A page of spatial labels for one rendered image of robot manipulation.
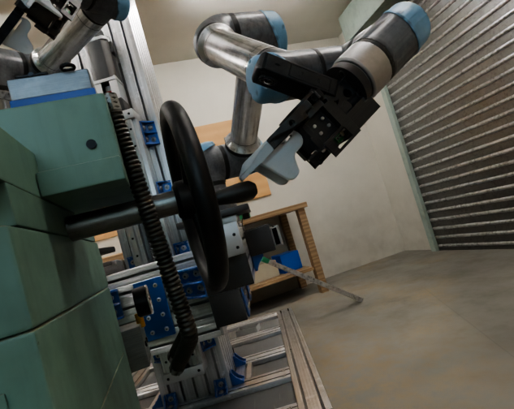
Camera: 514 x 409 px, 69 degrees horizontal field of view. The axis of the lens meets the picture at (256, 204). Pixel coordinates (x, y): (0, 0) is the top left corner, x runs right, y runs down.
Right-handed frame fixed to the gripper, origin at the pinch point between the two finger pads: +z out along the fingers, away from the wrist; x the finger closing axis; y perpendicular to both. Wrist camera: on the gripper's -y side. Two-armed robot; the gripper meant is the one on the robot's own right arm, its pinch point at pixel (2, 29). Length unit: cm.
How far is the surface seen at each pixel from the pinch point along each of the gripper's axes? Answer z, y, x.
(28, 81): 18.3, 5.0, -15.6
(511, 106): -170, 257, -68
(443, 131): -197, 289, -16
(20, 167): 32.1, 7.7, -20.9
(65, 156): 26.4, 11.9, -17.9
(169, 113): 19.4, 18.0, -27.7
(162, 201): 25.6, 25.8, -19.2
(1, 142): 32.3, 4.8, -23.9
